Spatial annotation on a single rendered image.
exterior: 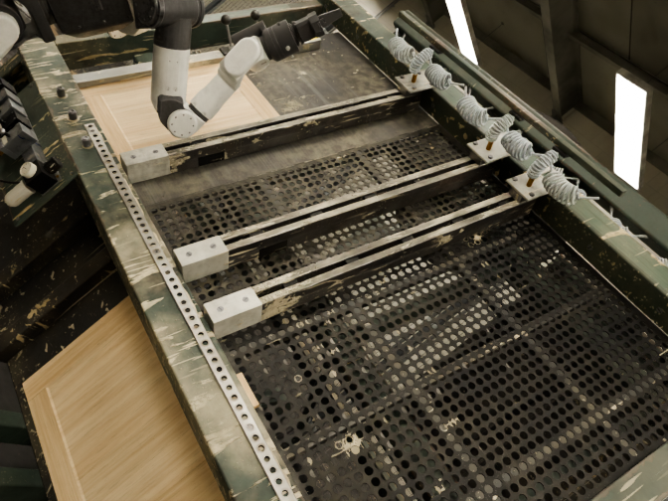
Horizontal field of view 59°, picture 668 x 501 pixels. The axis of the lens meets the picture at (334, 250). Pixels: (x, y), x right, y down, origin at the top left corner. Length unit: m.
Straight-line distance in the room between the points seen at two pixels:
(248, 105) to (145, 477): 1.22
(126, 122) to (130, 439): 0.97
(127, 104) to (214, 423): 1.19
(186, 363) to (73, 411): 0.58
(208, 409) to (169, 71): 0.83
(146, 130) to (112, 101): 0.19
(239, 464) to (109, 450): 0.58
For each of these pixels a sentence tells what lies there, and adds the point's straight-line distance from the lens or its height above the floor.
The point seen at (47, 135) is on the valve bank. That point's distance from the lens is 2.00.
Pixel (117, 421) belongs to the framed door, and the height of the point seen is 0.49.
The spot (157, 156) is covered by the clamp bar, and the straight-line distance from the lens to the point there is 1.80.
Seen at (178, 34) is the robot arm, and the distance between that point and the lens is 1.58.
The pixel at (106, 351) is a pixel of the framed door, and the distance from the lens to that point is 1.83.
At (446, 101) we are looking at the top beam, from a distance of 2.17.
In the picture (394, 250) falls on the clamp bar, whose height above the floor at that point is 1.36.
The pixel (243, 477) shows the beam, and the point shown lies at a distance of 1.24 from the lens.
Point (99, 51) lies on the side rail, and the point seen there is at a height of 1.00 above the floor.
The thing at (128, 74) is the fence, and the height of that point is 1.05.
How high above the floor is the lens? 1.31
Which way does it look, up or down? 3 degrees down
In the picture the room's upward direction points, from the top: 51 degrees clockwise
